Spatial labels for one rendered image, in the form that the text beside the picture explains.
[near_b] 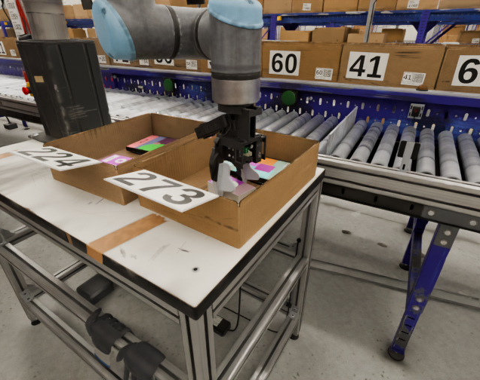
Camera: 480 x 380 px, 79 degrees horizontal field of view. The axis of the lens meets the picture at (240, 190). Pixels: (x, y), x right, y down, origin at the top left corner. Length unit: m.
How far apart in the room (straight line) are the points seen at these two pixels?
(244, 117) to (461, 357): 1.29
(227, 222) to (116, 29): 0.36
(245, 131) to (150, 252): 0.28
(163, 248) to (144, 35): 0.37
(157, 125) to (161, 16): 0.57
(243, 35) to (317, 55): 1.04
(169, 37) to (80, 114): 0.67
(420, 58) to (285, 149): 0.81
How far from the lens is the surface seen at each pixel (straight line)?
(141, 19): 0.58
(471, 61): 1.49
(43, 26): 1.21
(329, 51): 1.53
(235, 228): 0.53
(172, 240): 0.59
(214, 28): 0.55
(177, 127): 1.04
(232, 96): 0.54
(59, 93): 1.16
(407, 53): 1.49
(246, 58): 0.54
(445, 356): 1.52
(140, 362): 0.80
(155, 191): 0.52
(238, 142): 0.55
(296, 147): 0.84
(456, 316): 1.70
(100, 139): 1.00
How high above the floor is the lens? 1.11
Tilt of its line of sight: 29 degrees down
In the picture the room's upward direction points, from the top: straight up
